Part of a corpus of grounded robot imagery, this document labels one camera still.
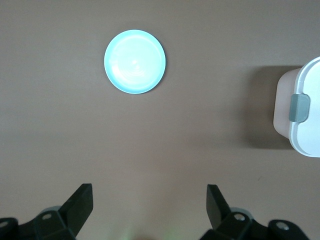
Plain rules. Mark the white lidded box grey latches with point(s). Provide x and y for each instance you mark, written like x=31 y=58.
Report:
x=307 y=130

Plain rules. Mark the light blue round plate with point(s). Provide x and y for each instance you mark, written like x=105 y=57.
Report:
x=135 y=62

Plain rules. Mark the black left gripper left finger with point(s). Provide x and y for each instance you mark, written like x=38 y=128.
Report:
x=76 y=207

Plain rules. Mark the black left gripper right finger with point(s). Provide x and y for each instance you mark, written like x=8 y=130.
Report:
x=217 y=210

